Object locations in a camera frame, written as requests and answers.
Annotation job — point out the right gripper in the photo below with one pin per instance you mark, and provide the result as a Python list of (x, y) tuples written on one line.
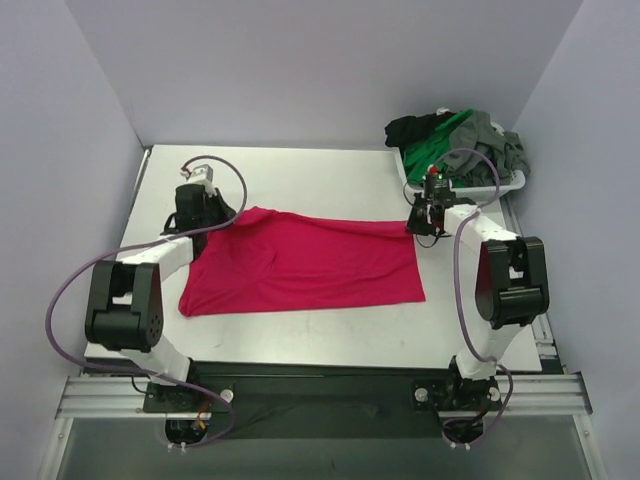
[(417, 223)]

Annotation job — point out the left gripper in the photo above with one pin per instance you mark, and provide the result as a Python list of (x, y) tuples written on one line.
[(220, 211)]

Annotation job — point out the red t-shirt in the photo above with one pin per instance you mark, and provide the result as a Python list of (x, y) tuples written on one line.
[(273, 261)]

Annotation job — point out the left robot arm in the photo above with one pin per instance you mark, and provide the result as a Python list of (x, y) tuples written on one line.
[(125, 306)]

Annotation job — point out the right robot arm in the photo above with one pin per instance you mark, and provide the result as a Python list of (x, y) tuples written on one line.
[(511, 287)]

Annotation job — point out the white plastic laundry basket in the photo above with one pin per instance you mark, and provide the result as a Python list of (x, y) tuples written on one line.
[(478, 194)]

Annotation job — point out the green t-shirt in basket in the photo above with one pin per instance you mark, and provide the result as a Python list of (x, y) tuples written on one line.
[(432, 143)]

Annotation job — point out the grey t-shirt in basket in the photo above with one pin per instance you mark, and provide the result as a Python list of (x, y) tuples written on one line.
[(477, 136)]

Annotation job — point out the black t-shirt in basket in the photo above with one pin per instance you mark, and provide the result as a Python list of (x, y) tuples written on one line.
[(407, 130)]

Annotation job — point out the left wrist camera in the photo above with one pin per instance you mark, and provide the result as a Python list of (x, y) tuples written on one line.
[(200, 175)]

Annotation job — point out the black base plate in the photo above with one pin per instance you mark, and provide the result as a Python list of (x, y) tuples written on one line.
[(261, 401)]

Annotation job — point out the aluminium frame rail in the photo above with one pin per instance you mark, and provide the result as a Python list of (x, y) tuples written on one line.
[(115, 397)]

